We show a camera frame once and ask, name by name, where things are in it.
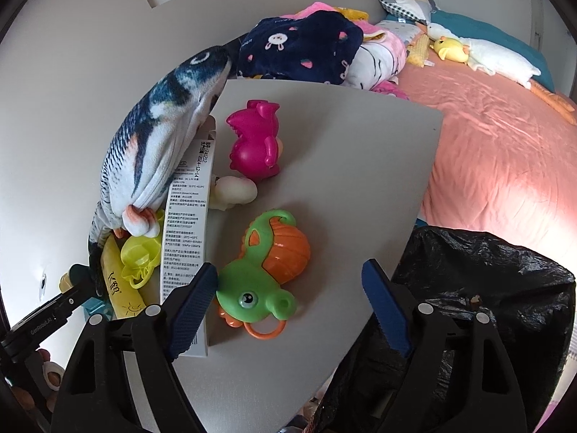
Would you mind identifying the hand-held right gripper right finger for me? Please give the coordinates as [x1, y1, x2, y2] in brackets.
[362, 259, 537, 433]

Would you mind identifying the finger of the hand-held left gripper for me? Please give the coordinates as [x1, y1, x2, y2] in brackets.
[43, 279, 96, 314]

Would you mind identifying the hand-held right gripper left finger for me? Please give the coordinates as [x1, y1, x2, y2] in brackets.
[50, 262, 219, 433]

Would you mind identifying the green orange plastic toy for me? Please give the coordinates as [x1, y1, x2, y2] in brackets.
[215, 209, 312, 340]

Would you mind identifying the black trash bag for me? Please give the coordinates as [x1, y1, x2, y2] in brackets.
[311, 226, 577, 433]

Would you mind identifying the white sponge brush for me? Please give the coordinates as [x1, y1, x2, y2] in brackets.
[208, 175, 259, 211]

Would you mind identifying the pink plastic toy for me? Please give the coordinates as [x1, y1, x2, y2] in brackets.
[225, 101, 283, 179]

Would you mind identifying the egg shaped toy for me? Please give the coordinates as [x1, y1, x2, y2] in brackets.
[38, 347, 66, 393]

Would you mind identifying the yellow packet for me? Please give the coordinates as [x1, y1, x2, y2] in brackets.
[100, 235, 147, 322]

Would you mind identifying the yellow plastic toy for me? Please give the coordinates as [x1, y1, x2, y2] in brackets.
[118, 210, 164, 290]

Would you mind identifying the white printed cardboard box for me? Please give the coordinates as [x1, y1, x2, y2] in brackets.
[159, 117, 220, 358]

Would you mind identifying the blue white fish plush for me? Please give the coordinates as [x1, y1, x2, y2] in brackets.
[87, 46, 233, 299]

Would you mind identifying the bed with pink sheet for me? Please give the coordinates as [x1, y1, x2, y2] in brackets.
[374, 47, 577, 264]

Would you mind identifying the yellow corn plush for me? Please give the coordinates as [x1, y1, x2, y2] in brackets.
[406, 34, 430, 69]

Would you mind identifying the yellow duck plush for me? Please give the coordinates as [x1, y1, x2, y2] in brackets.
[428, 36, 470, 63]

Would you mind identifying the navy rabbit print blanket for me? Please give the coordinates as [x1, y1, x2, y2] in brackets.
[236, 10, 365, 86]

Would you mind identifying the white goose plush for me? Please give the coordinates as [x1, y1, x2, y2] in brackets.
[426, 22, 577, 123]

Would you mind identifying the teal pillow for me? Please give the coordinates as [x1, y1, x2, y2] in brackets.
[428, 9, 556, 93]

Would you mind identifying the checked patchwork pillow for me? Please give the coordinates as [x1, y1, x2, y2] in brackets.
[377, 0, 441, 26]

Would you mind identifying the pink fluffy plush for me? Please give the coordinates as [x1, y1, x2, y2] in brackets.
[295, 3, 368, 22]

